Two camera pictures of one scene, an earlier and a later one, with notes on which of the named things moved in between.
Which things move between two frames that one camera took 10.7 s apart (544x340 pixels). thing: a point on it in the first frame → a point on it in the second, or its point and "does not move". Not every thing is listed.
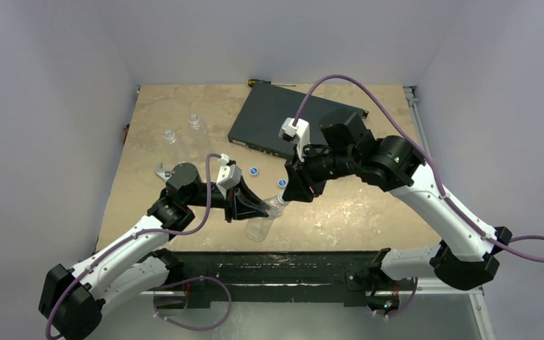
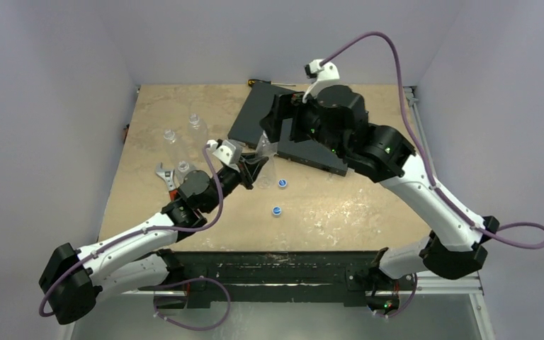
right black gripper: x=302 y=173 → x=278 y=117
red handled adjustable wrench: x=163 y=173 does not move
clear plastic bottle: x=257 y=229 → x=267 y=149
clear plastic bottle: x=176 y=148 does not move
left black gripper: x=246 y=196 → x=249 y=170
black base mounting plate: x=205 y=276 does not move
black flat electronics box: x=265 y=109 does not move
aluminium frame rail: x=432 y=285 does not move
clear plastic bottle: x=197 y=139 does not move
